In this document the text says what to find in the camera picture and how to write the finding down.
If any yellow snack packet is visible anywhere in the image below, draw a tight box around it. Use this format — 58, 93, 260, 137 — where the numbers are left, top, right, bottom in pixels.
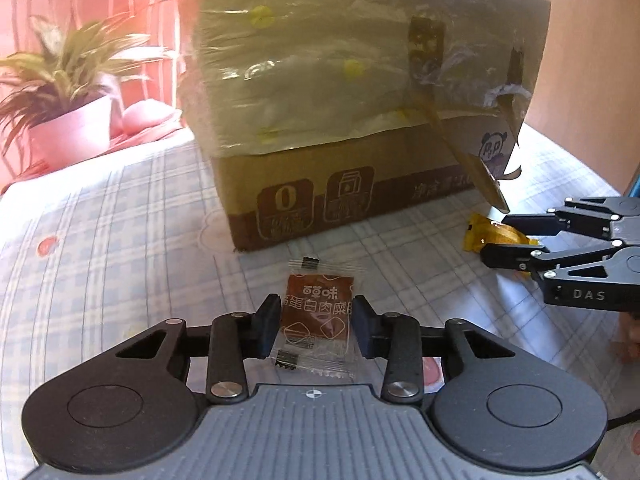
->
463, 212, 539, 255

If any brown meat snack packet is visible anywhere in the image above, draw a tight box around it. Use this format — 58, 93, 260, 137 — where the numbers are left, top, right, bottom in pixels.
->
271, 257, 364, 379

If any person right hand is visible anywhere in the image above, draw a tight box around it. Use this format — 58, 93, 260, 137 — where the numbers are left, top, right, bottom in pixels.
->
616, 312, 640, 363

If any plaid blue bed sheet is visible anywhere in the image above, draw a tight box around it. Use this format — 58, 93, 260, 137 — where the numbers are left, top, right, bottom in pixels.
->
1, 133, 639, 479

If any brown cardboard box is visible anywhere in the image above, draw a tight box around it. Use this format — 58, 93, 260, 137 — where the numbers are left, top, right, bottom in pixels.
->
179, 0, 550, 252

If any printed room scene backdrop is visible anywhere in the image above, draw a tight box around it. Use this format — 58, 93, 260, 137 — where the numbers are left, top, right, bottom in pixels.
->
1, 0, 183, 188

